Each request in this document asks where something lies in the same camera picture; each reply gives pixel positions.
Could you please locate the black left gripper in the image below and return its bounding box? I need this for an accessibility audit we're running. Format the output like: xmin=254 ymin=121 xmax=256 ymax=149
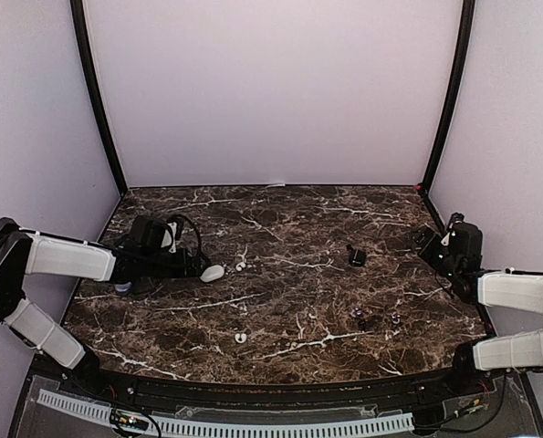
xmin=141 ymin=247 xmax=210 ymax=279

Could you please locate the white earbud charging case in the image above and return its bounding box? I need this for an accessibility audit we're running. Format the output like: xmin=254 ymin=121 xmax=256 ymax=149
xmin=200 ymin=265 xmax=225 ymax=283

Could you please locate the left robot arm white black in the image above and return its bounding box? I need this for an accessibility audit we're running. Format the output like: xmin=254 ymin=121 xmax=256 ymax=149
xmin=0 ymin=215 xmax=225 ymax=398

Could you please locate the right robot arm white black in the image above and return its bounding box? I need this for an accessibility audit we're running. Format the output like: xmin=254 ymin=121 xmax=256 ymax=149
xmin=413 ymin=214 xmax=543 ymax=396

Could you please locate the black earbud charging case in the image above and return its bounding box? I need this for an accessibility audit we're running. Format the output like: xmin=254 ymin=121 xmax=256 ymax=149
xmin=346 ymin=245 xmax=367 ymax=267

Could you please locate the black earbud left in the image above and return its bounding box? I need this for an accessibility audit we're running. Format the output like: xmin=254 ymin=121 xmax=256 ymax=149
xmin=351 ymin=308 xmax=364 ymax=318

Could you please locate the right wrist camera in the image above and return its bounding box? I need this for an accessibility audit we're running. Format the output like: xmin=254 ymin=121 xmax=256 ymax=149
xmin=412 ymin=226 xmax=448 ymax=262

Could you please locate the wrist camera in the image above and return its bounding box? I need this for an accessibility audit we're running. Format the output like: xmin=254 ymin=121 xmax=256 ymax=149
xmin=412 ymin=226 xmax=448 ymax=262
xmin=127 ymin=215 xmax=183 ymax=254

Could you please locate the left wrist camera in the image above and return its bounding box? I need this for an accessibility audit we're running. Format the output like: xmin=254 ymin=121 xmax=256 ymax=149
xmin=127 ymin=215 xmax=183 ymax=254

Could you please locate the black front table rail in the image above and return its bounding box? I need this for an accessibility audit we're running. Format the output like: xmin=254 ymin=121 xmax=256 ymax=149
xmin=100 ymin=370 xmax=457 ymax=409

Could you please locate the white slotted cable duct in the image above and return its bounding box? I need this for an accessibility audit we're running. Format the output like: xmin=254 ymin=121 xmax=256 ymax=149
xmin=36 ymin=390 xmax=414 ymax=437

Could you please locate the right black frame post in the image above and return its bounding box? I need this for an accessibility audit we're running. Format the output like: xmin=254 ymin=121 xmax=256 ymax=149
xmin=420 ymin=0 xmax=475 ymax=197

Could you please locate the black frame post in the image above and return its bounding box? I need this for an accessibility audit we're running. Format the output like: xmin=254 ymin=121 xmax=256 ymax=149
xmin=420 ymin=0 xmax=475 ymax=197
xmin=69 ymin=0 xmax=129 ymax=196

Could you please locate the left black frame post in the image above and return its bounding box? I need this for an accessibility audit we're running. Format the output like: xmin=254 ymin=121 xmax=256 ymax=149
xmin=69 ymin=0 xmax=129 ymax=196

